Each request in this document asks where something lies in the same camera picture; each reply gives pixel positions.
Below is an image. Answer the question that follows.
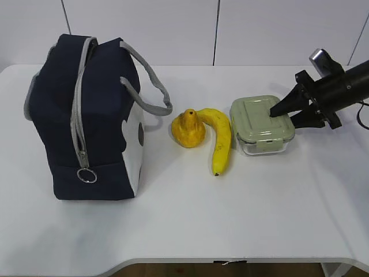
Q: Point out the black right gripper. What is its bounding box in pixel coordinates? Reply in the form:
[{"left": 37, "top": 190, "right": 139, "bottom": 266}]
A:
[{"left": 270, "top": 70, "right": 353, "bottom": 129}]

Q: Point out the navy blue lunch bag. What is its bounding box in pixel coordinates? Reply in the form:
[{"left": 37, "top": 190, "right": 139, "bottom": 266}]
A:
[{"left": 24, "top": 34, "right": 172, "bottom": 200}]

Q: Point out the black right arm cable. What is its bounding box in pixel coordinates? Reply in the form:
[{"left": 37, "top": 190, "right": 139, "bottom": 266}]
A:
[{"left": 355, "top": 99, "right": 369, "bottom": 130}]

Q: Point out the yellow toy pear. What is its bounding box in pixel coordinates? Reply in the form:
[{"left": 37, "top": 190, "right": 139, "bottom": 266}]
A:
[{"left": 171, "top": 109, "right": 206, "bottom": 148}]

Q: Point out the yellow banana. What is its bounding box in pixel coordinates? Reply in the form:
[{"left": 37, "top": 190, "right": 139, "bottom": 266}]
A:
[{"left": 198, "top": 108, "right": 232, "bottom": 176}]

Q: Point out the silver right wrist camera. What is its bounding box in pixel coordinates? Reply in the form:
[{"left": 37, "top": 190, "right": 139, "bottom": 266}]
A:
[{"left": 309, "top": 48, "right": 344, "bottom": 78}]

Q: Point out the green lid glass container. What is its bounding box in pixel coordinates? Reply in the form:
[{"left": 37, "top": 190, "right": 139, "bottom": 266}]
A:
[{"left": 229, "top": 95, "right": 295, "bottom": 155}]

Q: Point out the black tape on table edge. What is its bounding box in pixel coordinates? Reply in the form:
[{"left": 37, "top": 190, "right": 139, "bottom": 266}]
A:
[{"left": 213, "top": 260, "right": 247, "bottom": 266}]

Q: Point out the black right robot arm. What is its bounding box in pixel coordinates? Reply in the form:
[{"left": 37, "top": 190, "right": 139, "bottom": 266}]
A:
[{"left": 270, "top": 61, "right": 368, "bottom": 129}]

